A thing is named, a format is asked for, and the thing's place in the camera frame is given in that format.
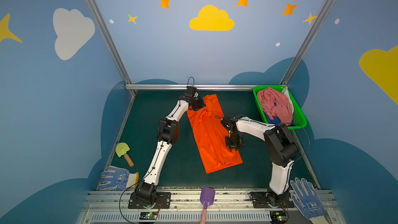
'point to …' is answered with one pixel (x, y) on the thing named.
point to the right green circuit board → (278, 216)
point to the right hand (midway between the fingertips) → (233, 148)
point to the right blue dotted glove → (307, 201)
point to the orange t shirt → (209, 136)
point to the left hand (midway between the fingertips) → (208, 104)
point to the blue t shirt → (275, 121)
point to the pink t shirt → (276, 103)
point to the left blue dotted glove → (115, 179)
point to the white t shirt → (286, 92)
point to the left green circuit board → (148, 215)
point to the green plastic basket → (299, 117)
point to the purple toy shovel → (207, 196)
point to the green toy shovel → (122, 148)
